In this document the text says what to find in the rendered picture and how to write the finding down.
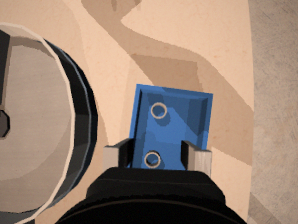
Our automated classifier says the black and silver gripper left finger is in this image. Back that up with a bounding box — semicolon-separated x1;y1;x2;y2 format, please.
102;138;134;173

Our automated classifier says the blue open crate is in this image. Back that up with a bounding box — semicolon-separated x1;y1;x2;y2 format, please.
128;83;213;170

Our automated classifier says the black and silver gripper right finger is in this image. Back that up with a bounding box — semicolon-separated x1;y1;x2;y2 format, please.
180;140;212;178

